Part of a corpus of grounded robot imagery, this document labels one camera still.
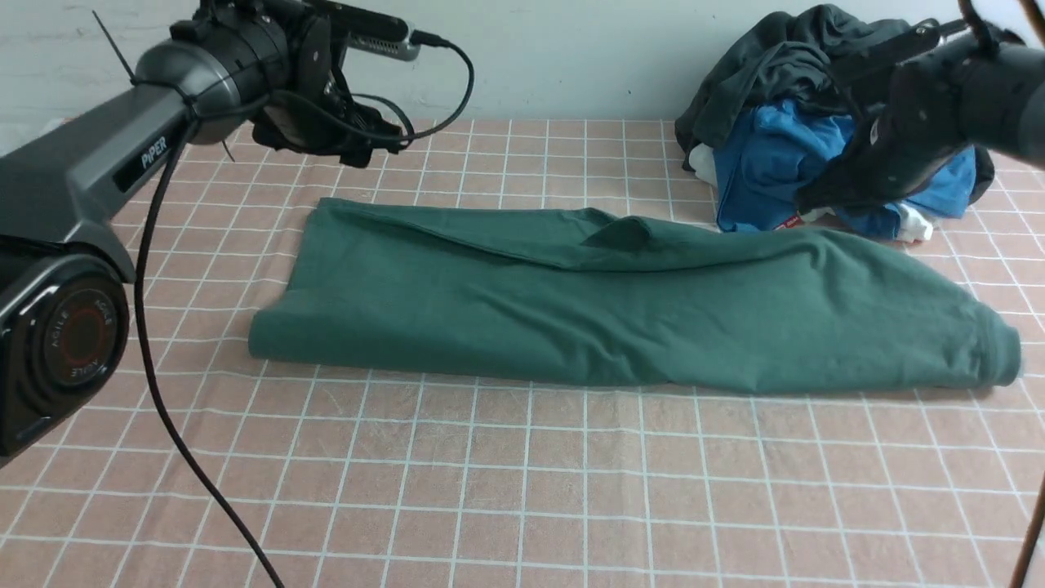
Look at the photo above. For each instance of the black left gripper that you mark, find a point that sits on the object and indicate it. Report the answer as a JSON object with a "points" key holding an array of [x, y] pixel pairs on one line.
{"points": [[278, 66]]}

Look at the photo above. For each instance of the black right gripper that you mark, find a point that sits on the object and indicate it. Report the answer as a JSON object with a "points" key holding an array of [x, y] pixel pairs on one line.
{"points": [[910, 130]]}

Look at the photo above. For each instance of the green long-sleeve shirt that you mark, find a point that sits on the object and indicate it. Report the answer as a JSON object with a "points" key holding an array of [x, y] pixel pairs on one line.
{"points": [[584, 298]]}

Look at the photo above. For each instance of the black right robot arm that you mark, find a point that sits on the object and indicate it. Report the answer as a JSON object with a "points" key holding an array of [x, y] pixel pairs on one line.
{"points": [[983, 89]]}

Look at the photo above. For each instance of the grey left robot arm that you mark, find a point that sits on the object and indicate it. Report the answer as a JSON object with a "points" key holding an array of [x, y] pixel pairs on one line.
{"points": [[64, 306]]}

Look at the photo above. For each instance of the dark grey shirt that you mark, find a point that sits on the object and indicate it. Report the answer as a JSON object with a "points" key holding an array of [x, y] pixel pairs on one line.
{"points": [[825, 60]]}

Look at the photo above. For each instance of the blue shirt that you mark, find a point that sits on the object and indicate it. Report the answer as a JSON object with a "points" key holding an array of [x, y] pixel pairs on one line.
{"points": [[775, 149]]}

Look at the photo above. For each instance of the pink checkered tablecloth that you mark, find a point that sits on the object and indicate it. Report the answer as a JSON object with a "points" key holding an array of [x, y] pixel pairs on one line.
{"points": [[376, 479]]}

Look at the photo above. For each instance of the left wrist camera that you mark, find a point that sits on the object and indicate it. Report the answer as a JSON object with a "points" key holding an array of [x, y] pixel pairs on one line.
{"points": [[369, 31]]}

